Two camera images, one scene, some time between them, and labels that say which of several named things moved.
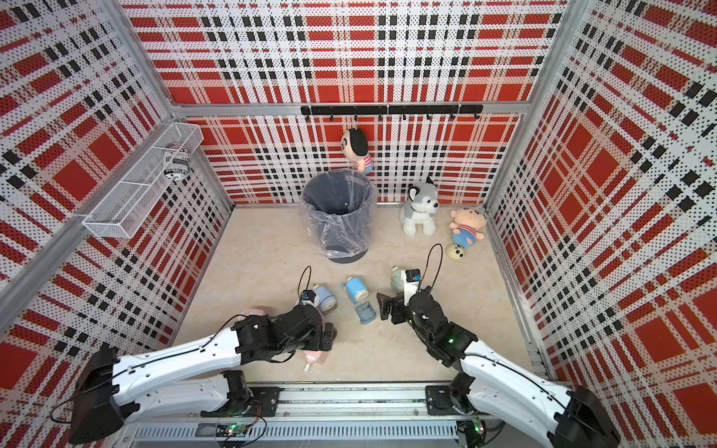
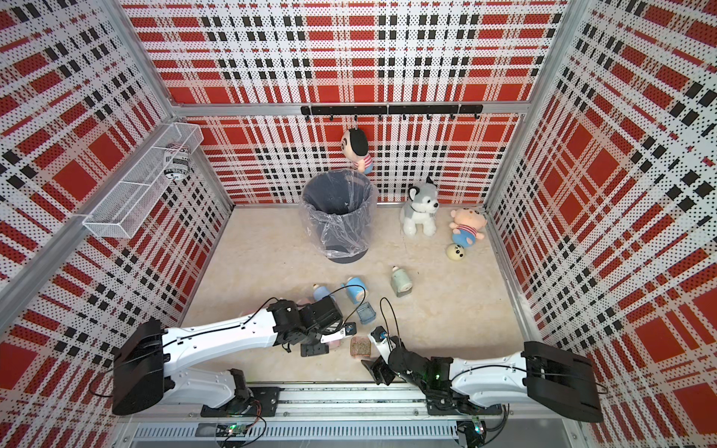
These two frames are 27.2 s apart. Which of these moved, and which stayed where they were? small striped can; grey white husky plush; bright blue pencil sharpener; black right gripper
Moved: black right gripper
Stayed: grey white husky plush; bright blue pencil sharpener; small striped can
